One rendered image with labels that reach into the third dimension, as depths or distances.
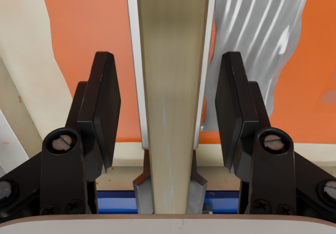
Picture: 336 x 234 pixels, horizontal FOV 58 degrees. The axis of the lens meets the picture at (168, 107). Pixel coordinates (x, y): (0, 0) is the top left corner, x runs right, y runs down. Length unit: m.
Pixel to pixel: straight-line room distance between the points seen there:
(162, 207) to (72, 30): 0.16
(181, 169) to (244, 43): 0.12
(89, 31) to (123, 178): 0.21
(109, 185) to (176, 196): 0.17
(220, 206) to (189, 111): 0.26
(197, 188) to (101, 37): 0.17
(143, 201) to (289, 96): 0.18
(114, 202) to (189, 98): 0.26
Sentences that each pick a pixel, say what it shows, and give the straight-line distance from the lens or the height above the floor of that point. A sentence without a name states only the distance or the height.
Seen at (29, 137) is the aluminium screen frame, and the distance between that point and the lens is 0.36.
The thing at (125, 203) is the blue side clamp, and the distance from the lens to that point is 0.40.
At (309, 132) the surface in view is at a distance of 0.39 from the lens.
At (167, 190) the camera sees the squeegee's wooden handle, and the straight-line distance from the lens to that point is 0.24.
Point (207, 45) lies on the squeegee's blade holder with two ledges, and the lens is 0.22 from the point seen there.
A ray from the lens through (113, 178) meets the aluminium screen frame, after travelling 0.40.
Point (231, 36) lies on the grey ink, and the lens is 0.26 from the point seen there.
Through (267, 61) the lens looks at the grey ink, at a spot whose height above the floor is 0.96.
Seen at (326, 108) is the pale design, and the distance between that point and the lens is 0.36.
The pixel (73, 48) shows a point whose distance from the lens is 0.28.
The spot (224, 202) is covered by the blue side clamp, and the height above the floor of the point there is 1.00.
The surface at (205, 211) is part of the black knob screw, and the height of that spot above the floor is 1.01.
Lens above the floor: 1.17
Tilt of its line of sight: 43 degrees down
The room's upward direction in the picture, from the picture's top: 180 degrees counter-clockwise
